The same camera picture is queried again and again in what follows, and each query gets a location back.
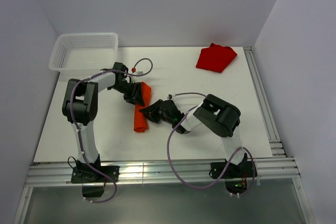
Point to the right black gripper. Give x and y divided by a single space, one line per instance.
151 112

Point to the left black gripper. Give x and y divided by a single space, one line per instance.
135 97

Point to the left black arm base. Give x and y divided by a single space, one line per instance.
93 184

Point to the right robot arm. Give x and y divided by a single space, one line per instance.
219 116

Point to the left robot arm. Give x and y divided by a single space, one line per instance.
80 107

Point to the white perforated plastic basket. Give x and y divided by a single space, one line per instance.
81 53

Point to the red folded t-shirt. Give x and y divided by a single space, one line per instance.
215 58

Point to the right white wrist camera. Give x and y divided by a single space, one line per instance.
172 96

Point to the aluminium front rail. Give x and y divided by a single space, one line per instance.
157 172

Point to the aluminium side rail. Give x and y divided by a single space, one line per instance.
269 122

